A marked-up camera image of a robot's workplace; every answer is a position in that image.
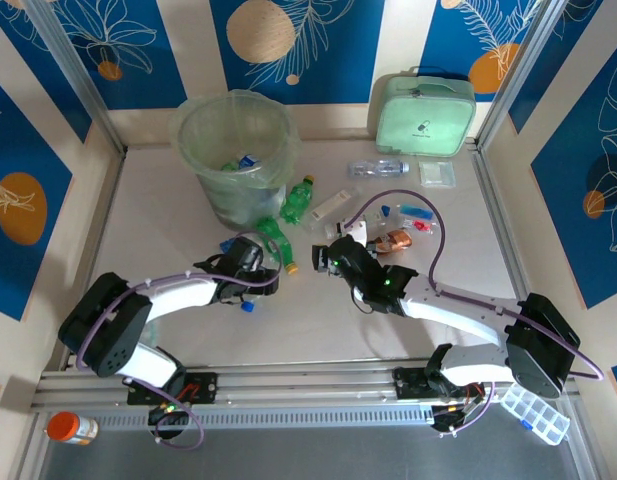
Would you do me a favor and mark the brown label bottle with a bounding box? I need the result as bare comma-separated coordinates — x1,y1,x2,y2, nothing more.
365,228,414,257

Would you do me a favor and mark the crushed clear bottle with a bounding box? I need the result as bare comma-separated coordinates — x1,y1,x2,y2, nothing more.
232,293,270,315

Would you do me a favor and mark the green bin with liner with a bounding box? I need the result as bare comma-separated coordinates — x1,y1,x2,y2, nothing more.
175,94,294,232

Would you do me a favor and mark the green plastic bin liner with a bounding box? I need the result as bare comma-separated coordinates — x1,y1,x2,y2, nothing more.
168,88,304,190

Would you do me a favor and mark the crushed green Sprite bottle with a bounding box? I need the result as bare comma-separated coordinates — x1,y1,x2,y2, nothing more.
279,174,317,227

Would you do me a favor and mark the clear water bottle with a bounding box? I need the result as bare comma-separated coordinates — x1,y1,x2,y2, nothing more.
347,158,410,180

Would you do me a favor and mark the small clear zip bag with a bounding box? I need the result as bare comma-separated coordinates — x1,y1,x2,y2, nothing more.
418,160,458,189

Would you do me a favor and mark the mint green zip bag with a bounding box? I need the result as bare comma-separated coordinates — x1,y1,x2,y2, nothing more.
375,65,477,157

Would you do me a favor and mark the clear plastic organizer box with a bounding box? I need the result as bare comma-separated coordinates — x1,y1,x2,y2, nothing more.
500,383,573,446

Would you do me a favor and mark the orange cap pill bottle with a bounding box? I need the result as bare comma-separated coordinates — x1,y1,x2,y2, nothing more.
46,411,100,446

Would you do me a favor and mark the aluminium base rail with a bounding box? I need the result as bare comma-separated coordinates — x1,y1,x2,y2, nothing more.
30,357,584,409

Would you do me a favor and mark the grey slotted cable duct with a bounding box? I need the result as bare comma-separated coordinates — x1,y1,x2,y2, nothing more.
95,403,437,431

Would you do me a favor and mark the aluminium side rail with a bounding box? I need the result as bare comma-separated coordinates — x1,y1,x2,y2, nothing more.
62,147,128,374
468,141,547,351

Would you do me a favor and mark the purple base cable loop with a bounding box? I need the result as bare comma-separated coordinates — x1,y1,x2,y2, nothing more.
432,379,497,439
155,394,207,451

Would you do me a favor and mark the aluminium frame post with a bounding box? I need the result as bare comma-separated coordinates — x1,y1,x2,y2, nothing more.
25,0,128,154
477,0,578,151

